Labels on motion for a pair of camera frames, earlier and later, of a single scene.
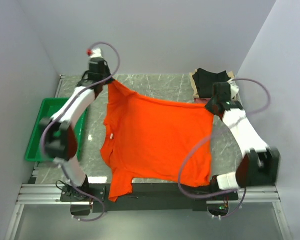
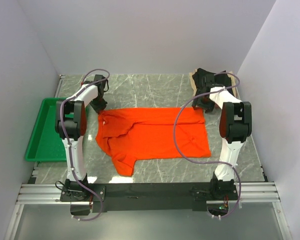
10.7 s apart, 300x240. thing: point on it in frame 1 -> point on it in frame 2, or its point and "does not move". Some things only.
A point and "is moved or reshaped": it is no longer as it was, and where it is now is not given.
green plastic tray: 49,107 does not move
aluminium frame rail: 51,194 does not move
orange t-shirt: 151,138 is moved or reshaped
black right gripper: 209,107 -> 209,107
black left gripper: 107,68 -> 97,108
